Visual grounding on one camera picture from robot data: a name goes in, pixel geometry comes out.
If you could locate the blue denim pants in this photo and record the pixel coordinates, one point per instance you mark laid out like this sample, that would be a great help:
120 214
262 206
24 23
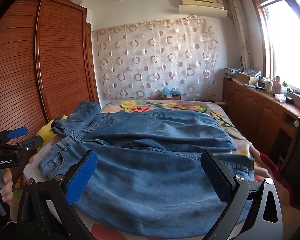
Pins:
145 170

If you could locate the red blanket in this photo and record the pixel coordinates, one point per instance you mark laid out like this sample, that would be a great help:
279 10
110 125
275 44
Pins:
270 170

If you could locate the white tissue box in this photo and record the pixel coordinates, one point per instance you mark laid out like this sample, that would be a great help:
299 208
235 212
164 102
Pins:
280 98

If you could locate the wooden chair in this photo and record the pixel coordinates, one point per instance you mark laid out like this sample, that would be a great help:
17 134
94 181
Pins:
288 130

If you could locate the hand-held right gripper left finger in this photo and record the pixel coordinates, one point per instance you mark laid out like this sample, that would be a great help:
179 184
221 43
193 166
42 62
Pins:
82 180

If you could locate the pink bottle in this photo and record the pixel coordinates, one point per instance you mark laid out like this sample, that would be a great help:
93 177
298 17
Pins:
277 86

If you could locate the wooden slatted wardrobe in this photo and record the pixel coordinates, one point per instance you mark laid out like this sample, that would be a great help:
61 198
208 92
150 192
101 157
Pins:
60 55

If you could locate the white red-flower bed sheet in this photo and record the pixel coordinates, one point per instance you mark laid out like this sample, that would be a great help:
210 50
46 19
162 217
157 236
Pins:
31 166

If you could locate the wall air conditioner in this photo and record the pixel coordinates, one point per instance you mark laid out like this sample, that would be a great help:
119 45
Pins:
202 1

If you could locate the blue and brown box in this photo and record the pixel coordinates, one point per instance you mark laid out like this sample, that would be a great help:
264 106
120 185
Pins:
171 96

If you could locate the grey box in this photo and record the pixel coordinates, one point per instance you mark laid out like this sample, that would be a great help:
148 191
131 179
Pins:
73 0

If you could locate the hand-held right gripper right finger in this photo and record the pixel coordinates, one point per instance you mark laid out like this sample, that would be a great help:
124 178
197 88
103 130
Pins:
218 180

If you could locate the circle-patterned sheer curtain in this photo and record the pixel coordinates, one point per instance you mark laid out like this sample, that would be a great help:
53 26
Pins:
152 62

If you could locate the person's left hand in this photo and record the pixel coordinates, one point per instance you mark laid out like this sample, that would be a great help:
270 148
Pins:
7 187

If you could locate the wooden side cabinet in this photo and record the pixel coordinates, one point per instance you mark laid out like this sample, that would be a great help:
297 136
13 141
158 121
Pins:
252 110

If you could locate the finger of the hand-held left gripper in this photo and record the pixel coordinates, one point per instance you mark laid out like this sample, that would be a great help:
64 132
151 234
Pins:
30 143
17 132

